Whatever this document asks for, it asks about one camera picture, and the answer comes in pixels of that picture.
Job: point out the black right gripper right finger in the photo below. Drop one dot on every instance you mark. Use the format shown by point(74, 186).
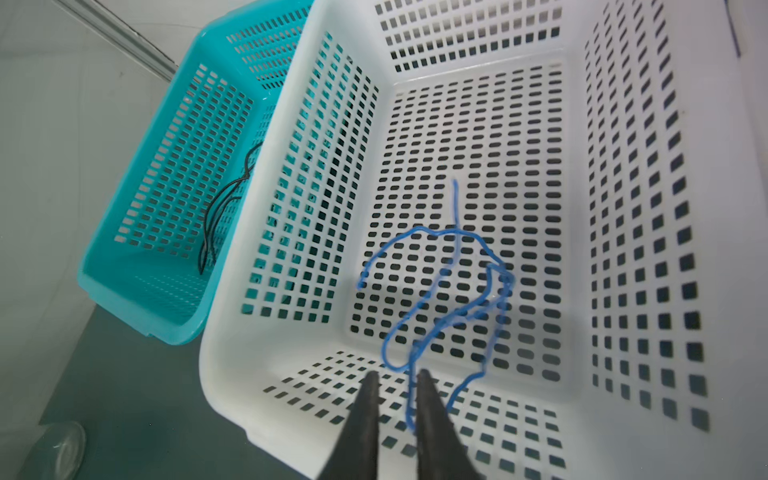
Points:
point(440, 453)

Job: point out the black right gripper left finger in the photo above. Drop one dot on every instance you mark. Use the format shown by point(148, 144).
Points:
point(355, 454)

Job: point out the white perforated basket middle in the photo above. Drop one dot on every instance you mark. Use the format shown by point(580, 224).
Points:
point(561, 201)

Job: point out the teal perforated basket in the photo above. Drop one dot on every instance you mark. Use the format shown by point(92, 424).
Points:
point(157, 255)

